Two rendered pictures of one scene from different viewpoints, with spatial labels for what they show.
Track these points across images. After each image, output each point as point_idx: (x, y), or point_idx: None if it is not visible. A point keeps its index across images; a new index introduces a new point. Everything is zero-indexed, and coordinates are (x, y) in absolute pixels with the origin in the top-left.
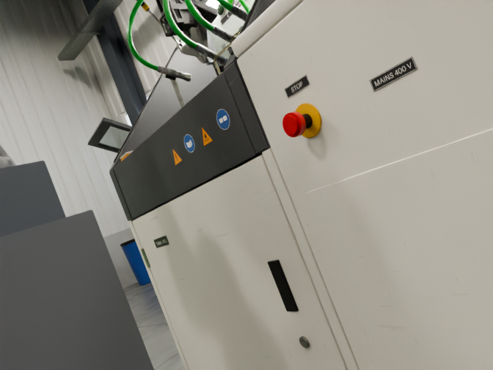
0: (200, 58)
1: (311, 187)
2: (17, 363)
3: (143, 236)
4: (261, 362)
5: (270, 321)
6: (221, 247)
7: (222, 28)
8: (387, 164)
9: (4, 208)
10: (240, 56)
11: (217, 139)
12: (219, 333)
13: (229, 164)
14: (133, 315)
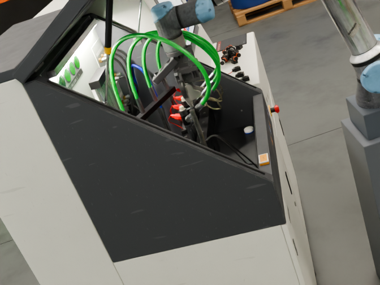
0: (191, 103)
1: (276, 134)
2: None
3: (289, 225)
4: (302, 240)
5: (294, 208)
6: (285, 184)
7: None
8: (274, 120)
9: None
10: (261, 87)
11: (270, 123)
12: (302, 249)
13: (273, 134)
14: (349, 159)
